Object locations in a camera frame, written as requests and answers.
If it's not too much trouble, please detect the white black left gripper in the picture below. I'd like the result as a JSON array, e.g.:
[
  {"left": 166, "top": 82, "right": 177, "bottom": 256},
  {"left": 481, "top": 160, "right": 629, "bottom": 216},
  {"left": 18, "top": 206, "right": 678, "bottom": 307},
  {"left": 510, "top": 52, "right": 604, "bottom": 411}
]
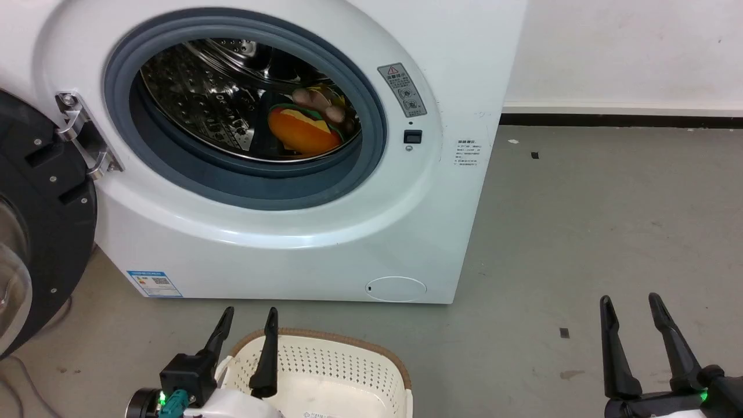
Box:
[{"left": 126, "top": 306, "right": 286, "bottom": 418}]

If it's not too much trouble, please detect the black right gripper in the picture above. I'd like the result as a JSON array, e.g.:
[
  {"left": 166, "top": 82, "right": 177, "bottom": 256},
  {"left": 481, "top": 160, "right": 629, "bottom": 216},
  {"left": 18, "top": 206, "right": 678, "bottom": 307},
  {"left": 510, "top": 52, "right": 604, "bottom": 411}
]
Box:
[{"left": 599, "top": 293, "right": 743, "bottom": 418}]

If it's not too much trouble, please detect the white perforated laundry basket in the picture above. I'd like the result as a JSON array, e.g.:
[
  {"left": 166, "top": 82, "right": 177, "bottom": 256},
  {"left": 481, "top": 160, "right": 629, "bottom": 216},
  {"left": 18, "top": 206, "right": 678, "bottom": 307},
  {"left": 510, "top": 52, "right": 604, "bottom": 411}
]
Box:
[{"left": 216, "top": 328, "right": 414, "bottom": 418}]

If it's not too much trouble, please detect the white front-load washing machine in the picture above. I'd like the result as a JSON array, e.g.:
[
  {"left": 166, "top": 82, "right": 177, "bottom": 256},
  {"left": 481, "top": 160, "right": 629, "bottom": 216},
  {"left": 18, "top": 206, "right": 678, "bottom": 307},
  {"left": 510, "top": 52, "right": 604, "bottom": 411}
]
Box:
[{"left": 0, "top": 0, "right": 529, "bottom": 305}]

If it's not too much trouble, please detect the orange hamburger plush toy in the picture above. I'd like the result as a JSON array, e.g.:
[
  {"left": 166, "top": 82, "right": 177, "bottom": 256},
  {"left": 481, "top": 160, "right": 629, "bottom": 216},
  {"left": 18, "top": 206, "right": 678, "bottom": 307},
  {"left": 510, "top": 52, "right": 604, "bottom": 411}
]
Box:
[{"left": 268, "top": 104, "right": 344, "bottom": 157}]

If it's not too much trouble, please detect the black round washing machine door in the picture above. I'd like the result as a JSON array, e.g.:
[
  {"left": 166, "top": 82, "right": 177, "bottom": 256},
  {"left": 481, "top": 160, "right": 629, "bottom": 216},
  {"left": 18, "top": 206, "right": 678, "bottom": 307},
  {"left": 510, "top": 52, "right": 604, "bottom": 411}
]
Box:
[{"left": 0, "top": 89, "right": 98, "bottom": 359}]

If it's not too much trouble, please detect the pink and yellow plush toy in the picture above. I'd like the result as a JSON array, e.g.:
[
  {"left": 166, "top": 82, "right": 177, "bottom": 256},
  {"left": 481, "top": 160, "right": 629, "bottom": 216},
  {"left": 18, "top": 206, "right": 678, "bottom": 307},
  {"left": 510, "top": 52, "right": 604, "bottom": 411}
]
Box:
[{"left": 291, "top": 86, "right": 356, "bottom": 134}]

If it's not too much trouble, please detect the blue energy label sticker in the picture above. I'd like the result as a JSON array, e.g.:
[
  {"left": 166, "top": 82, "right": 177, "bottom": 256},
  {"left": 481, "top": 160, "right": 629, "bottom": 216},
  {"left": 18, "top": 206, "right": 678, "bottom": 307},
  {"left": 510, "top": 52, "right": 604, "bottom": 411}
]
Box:
[{"left": 127, "top": 270, "right": 183, "bottom": 298}]

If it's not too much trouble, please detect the grey rubber door gasket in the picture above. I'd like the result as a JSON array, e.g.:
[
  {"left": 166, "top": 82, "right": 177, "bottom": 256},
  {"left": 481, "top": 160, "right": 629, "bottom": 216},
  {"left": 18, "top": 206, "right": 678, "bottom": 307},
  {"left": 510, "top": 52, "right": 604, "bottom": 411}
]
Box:
[{"left": 103, "top": 8, "right": 388, "bottom": 211}]

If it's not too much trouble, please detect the round white filter cover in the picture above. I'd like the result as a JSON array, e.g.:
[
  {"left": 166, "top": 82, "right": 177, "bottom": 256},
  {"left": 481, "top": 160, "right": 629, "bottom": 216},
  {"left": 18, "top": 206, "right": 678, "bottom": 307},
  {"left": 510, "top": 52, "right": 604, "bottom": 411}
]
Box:
[{"left": 365, "top": 276, "right": 428, "bottom": 303}]

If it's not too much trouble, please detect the stainless steel washer drum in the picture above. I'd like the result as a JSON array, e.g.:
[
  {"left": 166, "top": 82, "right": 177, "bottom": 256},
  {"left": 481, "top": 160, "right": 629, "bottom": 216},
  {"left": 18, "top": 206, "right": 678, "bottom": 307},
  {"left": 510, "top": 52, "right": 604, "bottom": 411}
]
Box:
[{"left": 140, "top": 38, "right": 362, "bottom": 163}]

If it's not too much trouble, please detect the chrome door hinge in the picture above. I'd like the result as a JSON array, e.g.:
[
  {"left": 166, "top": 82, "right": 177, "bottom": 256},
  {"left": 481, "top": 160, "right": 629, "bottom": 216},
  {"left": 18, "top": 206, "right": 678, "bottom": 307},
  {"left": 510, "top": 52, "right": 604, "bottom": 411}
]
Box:
[{"left": 55, "top": 91, "right": 124, "bottom": 181}]

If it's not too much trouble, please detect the small printed text sticker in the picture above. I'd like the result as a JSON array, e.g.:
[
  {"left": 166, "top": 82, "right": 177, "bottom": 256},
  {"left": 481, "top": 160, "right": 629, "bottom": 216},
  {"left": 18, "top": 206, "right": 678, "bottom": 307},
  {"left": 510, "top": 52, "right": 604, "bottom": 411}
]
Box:
[{"left": 455, "top": 139, "right": 481, "bottom": 169}]

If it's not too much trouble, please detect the grey warning sticker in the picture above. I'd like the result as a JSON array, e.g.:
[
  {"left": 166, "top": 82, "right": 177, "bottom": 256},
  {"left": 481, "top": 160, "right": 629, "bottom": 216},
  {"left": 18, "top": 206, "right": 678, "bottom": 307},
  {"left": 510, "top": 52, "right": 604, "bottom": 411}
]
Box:
[{"left": 377, "top": 62, "right": 428, "bottom": 119}]

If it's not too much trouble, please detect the thin grey floor cable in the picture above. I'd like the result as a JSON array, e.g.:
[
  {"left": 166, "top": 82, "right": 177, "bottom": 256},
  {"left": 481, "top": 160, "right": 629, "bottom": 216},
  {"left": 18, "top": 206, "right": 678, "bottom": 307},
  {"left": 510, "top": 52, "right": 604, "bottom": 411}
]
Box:
[{"left": 0, "top": 296, "right": 73, "bottom": 418}]

